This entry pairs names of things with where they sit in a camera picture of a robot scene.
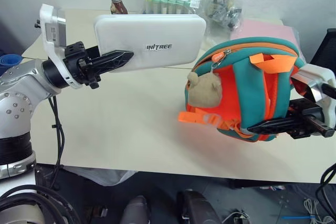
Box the orange and teal backpack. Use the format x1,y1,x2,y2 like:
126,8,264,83
177,37,307,144

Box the pink paper sheet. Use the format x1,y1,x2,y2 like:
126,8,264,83
230,17,300,49

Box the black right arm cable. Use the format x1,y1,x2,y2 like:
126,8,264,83
314,162,336,209

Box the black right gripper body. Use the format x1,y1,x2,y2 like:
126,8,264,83
287,98,329,140

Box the black monitor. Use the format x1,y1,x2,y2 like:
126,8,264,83
309,28,336,73

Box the black hose loops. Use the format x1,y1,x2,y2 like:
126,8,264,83
0,184,81,224

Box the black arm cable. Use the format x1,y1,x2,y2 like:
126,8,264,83
314,162,336,209
47,94,66,191

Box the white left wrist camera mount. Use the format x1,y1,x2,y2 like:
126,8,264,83
35,3,82,90

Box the blue tape strip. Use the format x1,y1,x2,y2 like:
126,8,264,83
282,215,316,220

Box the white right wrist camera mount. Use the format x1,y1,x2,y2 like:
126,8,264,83
290,63,336,131

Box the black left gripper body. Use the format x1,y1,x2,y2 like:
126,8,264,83
62,40,102,90

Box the white cable bundle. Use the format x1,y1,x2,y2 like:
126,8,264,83
302,197,336,224

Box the beige plush bear charm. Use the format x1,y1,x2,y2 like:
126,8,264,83
186,71,224,108

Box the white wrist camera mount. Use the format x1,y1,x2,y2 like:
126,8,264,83
290,63,336,131
35,3,82,90

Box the black rounded shape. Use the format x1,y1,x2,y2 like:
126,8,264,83
175,189,222,224

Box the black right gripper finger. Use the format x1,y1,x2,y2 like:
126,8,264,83
246,116,307,134

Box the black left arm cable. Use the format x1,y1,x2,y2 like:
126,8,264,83
47,94,66,191

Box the white plastic bag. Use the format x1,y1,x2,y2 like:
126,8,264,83
65,166,138,187

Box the dark grey rounded shape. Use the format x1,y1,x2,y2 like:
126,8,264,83
121,195,152,224

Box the clear bag of dark parts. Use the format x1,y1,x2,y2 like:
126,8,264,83
203,0,244,32

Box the white box with black print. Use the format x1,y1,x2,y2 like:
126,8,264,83
93,13,206,74

